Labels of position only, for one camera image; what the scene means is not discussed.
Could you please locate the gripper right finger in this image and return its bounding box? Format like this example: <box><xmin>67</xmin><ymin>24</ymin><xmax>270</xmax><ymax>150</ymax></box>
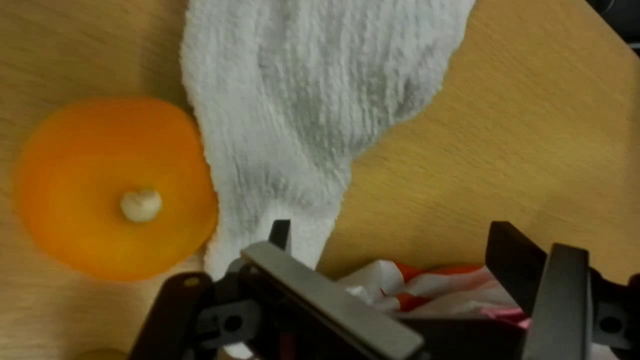
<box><xmin>485</xmin><ymin>221</ymin><xmax>640</xmax><ymax>360</ymax></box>

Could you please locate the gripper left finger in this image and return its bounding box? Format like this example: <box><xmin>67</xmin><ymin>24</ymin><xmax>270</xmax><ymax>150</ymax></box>
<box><xmin>127</xmin><ymin>219</ymin><xmax>427</xmax><ymax>360</ymax></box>

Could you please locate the red and white plastic wrapper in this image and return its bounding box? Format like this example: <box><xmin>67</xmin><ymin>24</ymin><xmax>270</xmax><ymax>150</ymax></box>
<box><xmin>338</xmin><ymin>259</ymin><xmax>532</xmax><ymax>328</ymax></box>

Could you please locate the white towel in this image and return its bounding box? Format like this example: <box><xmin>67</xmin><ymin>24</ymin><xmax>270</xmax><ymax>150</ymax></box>
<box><xmin>180</xmin><ymin>0</ymin><xmax>477</xmax><ymax>360</ymax></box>

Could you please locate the orange round disc, white knob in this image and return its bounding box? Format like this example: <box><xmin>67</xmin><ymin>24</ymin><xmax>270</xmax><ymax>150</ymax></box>
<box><xmin>12</xmin><ymin>97</ymin><xmax>219</xmax><ymax>282</ymax></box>

